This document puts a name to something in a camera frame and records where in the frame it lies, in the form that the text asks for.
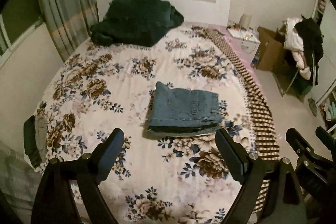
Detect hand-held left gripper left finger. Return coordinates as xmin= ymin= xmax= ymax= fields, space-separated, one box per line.
xmin=31 ymin=128 xmax=125 ymax=224

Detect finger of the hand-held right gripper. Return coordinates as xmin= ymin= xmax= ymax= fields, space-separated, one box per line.
xmin=286 ymin=128 xmax=319 ymax=163
xmin=315 ymin=126 xmax=336 ymax=147

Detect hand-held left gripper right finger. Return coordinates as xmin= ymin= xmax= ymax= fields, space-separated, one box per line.
xmin=215 ymin=128 xmax=306 ymax=224

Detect blue jeans pants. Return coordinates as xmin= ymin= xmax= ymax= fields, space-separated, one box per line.
xmin=147 ymin=81 xmax=220 ymax=132

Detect grey slippers pair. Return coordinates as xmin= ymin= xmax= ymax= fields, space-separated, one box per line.
xmin=308 ymin=97 xmax=319 ymax=117

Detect folded blue jeans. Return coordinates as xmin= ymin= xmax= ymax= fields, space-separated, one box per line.
xmin=146 ymin=124 xmax=219 ymax=139

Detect metal folding chair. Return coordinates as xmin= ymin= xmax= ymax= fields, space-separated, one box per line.
xmin=273 ymin=38 xmax=315 ymax=97

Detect brown checkered cloth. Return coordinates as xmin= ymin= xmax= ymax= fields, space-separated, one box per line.
xmin=191 ymin=25 xmax=280 ymax=214

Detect dark folded cloth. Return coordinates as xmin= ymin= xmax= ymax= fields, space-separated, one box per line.
xmin=23 ymin=115 xmax=49 ymax=167

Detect white wardrobe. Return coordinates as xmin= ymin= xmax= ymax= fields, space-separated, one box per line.
xmin=312 ymin=0 xmax=336 ymax=133

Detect brown cardboard box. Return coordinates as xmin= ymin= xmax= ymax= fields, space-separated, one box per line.
xmin=255 ymin=26 xmax=287 ymax=73

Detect floral printed blanket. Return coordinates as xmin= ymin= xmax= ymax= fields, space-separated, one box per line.
xmin=31 ymin=25 xmax=264 ymax=224

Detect black garment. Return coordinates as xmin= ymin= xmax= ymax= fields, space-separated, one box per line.
xmin=293 ymin=13 xmax=324 ymax=86

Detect white garment pile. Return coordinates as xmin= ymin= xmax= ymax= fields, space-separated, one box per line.
xmin=283 ymin=17 xmax=313 ymax=81

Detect pink bed sheet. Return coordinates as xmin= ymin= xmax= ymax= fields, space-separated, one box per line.
xmin=209 ymin=24 xmax=254 ymax=68

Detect white nightstand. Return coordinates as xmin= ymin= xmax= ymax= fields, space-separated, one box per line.
xmin=226 ymin=27 xmax=261 ymax=62

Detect beige table lamp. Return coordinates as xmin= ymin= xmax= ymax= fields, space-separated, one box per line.
xmin=240 ymin=13 xmax=253 ymax=31

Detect dark green blanket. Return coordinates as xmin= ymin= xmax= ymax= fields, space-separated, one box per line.
xmin=90 ymin=0 xmax=185 ymax=47

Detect white wooden bed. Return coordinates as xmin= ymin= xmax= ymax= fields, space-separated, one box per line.
xmin=31 ymin=0 xmax=280 ymax=224

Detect striped grey curtain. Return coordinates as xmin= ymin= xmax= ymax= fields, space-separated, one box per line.
xmin=34 ymin=0 xmax=99 ymax=63

